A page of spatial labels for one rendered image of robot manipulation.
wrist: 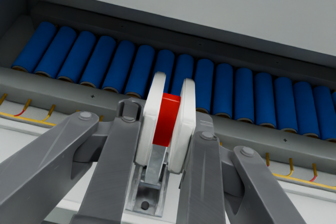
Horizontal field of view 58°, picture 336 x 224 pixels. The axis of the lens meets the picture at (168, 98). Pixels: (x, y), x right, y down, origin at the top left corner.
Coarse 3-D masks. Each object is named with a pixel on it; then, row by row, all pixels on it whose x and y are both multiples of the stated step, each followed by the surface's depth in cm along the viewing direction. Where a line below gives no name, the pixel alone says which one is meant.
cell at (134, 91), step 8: (144, 48) 30; (152, 48) 30; (136, 56) 30; (144, 56) 29; (152, 56) 30; (136, 64) 29; (144, 64) 29; (136, 72) 28; (144, 72) 28; (128, 80) 28; (136, 80) 27; (144, 80) 28; (128, 88) 27; (136, 88) 27; (144, 88) 28
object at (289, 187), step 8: (0, 120) 24; (8, 120) 24; (8, 128) 24; (16, 128) 24; (24, 128) 24; (32, 128) 24; (40, 128) 24; (48, 128) 25; (168, 160) 24; (280, 184) 25; (288, 184) 25; (296, 184) 25; (296, 192) 25; (304, 192) 25; (312, 192) 25; (320, 192) 25; (328, 192) 25; (328, 200) 25
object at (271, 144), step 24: (0, 72) 25; (24, 72) 25; (0, 96) 26; (24, 96) 25; (48, 96) 25; (72, 96) 25; (96, 96) 25; (120, 96) 25; (216, 120) 25; (240, 144) 25; (264, 144) 25; (288, 144) 25; (312, 144) 25; (312, 168) 26
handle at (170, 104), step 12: (168, 96) 18; (168, 108) 18; (168, 120) 19; (156, 132) 19; (168, 132) 19; (156, 144) 20; (168, 144) 20; (156, 156) 20; (156, 168) 21; (144, 180) 21; (156, 180) 21
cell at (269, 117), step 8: (264, 72) 31; (256, 80) 30; (264, 80) 30; (256, 88) 30; (264, 88) 29; (272, 88) 30; (256, 96) 29; (264, 96) 29; (272, 96) 29; (256, 104) 29; (264, 104) 28; (272, 104) 28; (256, 112) 28; (264, 112) 27; (272, 112) 28; (256, 120) 28; (264, 120) 27; (272, 120) 27
